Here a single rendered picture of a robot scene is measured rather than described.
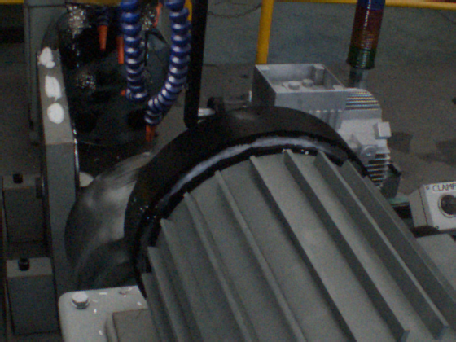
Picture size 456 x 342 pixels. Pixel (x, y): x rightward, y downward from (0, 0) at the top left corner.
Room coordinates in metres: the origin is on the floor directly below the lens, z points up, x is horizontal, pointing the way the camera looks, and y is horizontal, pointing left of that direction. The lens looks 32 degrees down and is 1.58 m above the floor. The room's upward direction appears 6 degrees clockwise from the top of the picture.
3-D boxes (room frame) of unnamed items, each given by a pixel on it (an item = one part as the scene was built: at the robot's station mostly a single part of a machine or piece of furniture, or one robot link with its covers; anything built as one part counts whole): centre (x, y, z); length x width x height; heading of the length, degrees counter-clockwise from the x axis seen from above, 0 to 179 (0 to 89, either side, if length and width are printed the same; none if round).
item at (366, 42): (1.35, -0.27, 1.10); 0.06 x 0.06 x 0.04
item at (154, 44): (1.20, 0.25, 1.04); 0.41 x 0.25 x 0.25; 19
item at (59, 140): (0.84, 0.28, 0.97); 0.30 x 0.11 x 0.34; 19
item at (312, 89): (0.97, -0.11, 1.11); 0.12 x 0.11 x 0.07; 109
